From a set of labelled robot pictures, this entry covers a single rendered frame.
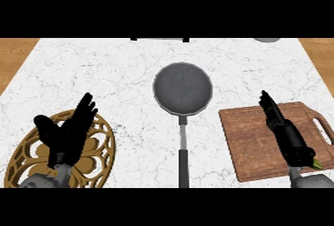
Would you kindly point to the gold ornate round trivet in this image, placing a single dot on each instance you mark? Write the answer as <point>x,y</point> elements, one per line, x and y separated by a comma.
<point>98,153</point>

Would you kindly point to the grey frying pan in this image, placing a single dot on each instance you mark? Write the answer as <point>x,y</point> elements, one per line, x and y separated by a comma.
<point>184,91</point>

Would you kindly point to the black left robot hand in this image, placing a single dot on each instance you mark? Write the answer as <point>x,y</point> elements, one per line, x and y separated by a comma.
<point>71,129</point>

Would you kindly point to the grey appliance with black feet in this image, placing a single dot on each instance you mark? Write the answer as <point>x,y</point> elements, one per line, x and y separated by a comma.
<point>160,39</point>

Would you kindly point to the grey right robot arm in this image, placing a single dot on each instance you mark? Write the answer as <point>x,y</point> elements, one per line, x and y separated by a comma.
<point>309,179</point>

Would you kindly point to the green squash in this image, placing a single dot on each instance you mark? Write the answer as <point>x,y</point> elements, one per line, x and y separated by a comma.
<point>317,164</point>

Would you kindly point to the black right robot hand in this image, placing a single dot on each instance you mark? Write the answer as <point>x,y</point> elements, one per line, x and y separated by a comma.
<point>289,138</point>

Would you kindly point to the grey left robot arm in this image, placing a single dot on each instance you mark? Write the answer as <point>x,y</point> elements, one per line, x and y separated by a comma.
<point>48,178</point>

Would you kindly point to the grey round object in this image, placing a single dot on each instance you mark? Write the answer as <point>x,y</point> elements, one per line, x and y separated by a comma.
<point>267,39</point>

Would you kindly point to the brown wooden cutting board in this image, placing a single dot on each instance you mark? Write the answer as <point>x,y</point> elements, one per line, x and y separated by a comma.
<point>256,141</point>

